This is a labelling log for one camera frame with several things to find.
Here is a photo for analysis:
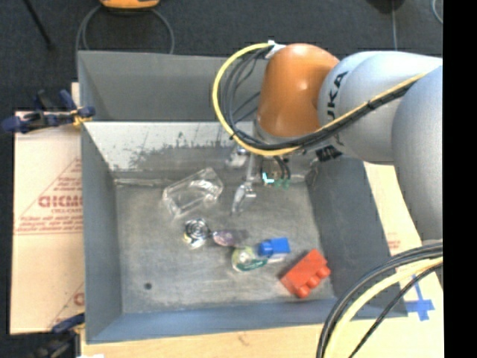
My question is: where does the grey metal bin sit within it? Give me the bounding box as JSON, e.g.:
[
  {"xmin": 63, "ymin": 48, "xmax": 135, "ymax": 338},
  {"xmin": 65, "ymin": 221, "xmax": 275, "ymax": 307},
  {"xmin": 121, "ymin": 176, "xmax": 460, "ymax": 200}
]
[{"xmin": 76, "ymin": 50, "xmax": 408, "ymax": 345}]

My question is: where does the silver spiral round disc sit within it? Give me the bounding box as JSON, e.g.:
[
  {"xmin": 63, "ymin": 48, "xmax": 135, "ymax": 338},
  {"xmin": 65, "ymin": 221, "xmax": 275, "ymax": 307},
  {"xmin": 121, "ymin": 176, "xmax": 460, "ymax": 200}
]
[{"xmin": 183, "ymin": 217, "xmax": 212, "ymax": 250}]

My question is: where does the red toy building brick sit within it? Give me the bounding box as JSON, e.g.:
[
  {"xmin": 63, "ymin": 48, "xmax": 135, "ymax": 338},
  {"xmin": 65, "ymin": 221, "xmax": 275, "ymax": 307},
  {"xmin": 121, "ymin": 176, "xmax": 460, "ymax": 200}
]
[{"xmin": 279, "ymin": 248, "xmax": 332, "ymax": 300}]

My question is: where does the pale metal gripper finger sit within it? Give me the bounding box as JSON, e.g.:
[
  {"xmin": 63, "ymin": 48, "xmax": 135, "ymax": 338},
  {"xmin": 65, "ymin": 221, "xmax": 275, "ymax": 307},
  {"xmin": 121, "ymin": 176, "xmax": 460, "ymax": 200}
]
[
  {"xmin": 240, "ymin": 186, "xmax": 259, "ymax": 211},
  {"xmin": 230, "ymin": 183, "xmax": 248, "ymax": 216}
]

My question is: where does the blue small toy block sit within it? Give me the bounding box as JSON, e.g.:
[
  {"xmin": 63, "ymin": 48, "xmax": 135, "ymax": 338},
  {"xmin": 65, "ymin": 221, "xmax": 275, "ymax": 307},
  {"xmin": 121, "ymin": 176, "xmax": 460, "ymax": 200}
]
[{"xmin": 257, "ymin": 236, "xmax": 292, "ymax": 258}]

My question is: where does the purple oval piece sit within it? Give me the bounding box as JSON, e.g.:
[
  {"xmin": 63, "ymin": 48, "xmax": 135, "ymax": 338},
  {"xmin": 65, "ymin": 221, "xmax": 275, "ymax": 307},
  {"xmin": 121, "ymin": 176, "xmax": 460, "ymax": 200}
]
[{"xmin": 212, "ymin": 229, "xmax": 247, "ymax": 248}]

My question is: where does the brown cardboard board, red print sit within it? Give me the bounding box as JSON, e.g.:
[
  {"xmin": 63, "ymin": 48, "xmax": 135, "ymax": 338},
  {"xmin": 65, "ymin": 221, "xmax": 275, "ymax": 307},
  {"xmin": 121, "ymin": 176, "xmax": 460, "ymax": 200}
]
[{"xmin": 9, "ymin": 108, "xmax": 443, "ymax": 336}]

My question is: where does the green and white round packet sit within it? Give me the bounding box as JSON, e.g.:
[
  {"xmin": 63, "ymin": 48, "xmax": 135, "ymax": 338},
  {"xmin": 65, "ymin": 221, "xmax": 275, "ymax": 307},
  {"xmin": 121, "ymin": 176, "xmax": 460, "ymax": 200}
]
[{"xmin": 230, "ymin": 245, "xmax": 270, "ymax": 274}]

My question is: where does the clear glass dish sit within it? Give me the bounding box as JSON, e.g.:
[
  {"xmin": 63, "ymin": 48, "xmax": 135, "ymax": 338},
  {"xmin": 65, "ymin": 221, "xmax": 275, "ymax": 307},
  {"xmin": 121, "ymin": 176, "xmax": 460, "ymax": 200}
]
[{"xmin": 161, "ymin": 166, "xmax": 225, "ymax": 220}]

